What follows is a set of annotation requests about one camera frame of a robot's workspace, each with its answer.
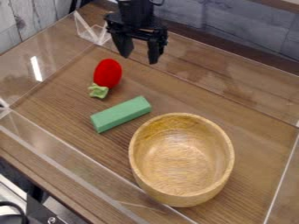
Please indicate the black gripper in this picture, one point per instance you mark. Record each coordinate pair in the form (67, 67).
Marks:
(135, 22)

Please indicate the red plush strawberry toy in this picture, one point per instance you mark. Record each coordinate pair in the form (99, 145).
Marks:
(107, 77)

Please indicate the green rectangular block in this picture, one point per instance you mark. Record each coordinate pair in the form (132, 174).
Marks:
(119, 114)

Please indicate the brown wooden bowl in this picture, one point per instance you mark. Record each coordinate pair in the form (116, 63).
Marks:
(181, 159)

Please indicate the black stand base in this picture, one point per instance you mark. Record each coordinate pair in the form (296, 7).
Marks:
(28, 211)

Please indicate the clear acrylic corner bracket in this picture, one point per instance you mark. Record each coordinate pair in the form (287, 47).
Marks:
(93, 33)

